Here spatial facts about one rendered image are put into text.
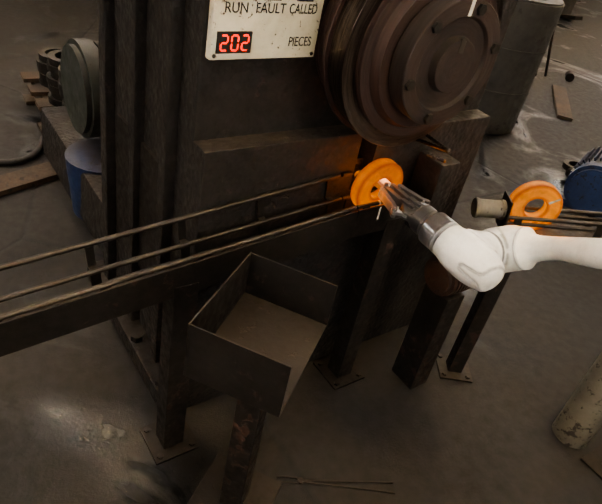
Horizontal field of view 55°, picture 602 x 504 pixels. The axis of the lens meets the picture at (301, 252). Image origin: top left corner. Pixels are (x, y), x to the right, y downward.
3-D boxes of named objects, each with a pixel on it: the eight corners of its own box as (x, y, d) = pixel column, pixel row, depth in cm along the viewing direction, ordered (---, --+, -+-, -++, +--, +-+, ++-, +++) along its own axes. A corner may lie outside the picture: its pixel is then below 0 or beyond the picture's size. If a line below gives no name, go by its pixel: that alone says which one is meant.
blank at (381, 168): (354, 164, 147) (362, 171, 145) (401, 151, 154) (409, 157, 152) (345, 212, 157) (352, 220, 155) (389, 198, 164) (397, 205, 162)
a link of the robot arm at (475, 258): (422, 260, 138) (457, 254, 146) (469, 303, 129) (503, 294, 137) (442, 223, 132) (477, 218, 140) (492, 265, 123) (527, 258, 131)
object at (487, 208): (469, 210, 176) (474, 193, 173) (498, 212, 177) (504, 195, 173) (473, 221, 172) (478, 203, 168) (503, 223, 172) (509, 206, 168)
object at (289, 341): (168, 531, 146) (187, 323, 105) (218, 451, 167) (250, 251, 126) (241, 568, 142) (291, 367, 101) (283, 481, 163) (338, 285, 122)
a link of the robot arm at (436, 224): (452, 250, 143) (436, 236, 147) (466, 220, 138) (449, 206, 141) (426, 258, 139) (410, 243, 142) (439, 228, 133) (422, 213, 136)
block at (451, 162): (394, 217, 180) (417, 147, 166) (413, 213, 184) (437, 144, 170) (417, 237, 173) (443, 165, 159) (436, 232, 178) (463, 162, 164)
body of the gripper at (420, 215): (413, 241, 142) (389, 219, 147) (437, 234, 146) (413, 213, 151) (423, 216, 137) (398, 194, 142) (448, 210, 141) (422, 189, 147)
